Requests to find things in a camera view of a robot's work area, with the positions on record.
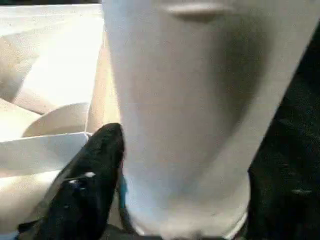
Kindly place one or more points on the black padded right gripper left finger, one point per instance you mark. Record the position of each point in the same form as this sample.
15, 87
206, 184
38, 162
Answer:
82, 190

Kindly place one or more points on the white plastic table leg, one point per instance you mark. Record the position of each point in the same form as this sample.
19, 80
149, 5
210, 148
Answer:
200, 100

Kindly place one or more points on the white plastic table top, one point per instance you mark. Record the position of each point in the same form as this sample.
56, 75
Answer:
50, 62

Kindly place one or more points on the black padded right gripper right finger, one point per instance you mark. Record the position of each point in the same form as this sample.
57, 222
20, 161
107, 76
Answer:
285, 200

